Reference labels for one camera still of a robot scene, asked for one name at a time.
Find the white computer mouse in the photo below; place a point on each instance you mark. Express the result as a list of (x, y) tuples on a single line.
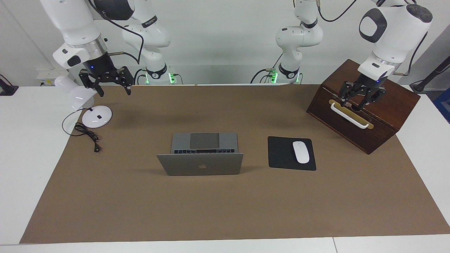
[(301, 152)]

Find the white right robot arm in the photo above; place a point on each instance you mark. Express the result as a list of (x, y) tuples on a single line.
[(77, 24)]

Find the white desk lamp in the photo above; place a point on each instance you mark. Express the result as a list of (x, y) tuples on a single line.
[(96, 117)]

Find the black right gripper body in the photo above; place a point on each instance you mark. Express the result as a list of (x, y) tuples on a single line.
[(100, 66)]

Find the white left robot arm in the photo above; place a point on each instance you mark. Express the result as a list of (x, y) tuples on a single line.
[(386, 35)]

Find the black stand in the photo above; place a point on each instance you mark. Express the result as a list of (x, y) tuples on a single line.
[(434, 73)]

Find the black mouse pad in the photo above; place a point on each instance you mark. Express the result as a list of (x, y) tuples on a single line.
[(281, 154)]

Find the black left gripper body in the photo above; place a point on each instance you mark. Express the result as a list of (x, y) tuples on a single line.
[(367, 82)]

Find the black table clamp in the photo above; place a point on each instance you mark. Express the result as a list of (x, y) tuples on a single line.
[(7, 89)]

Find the silver laptop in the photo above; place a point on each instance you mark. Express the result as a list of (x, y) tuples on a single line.
[(202, 158)]

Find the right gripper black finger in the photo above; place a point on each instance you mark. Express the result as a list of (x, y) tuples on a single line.
[(126, 80), (92, 82)]

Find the brown table mat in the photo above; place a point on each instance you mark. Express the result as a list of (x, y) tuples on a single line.
[(225, 203)]

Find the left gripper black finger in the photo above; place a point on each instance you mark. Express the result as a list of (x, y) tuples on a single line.
[(371, 100), (344, 95)]

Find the white wall power strip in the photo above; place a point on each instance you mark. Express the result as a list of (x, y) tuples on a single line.
[(49, 74)]

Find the dark brown wooden box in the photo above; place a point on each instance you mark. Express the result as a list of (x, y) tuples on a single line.
[(386, 116)]

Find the blue crate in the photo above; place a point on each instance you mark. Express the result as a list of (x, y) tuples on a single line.
[(443, 105)]

